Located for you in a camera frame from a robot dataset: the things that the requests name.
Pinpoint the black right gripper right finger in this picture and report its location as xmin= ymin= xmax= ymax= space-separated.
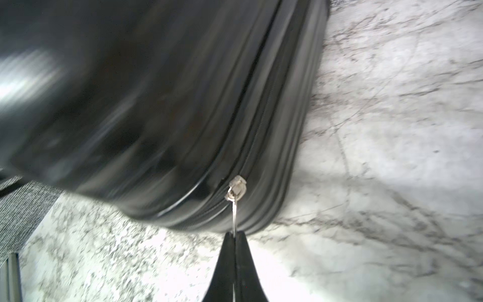
xmin=235 ymin=232 xmax=268 ymax=302

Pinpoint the aluminium cage frame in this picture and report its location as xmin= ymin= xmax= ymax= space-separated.
xmin=0 ymin=253 xmax=23 ymax=302

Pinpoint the silver zipper pull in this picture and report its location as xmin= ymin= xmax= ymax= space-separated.
xmin=225 ymin=175 xmax=247 ymax=238

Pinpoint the black ribbed hard-shell suitcase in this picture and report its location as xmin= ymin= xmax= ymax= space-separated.
xmin=1 ymin=1 xmax=331 ymax=234

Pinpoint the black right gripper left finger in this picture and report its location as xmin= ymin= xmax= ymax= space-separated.
xmin=202 ymin=232 xmax=235 ymax=302

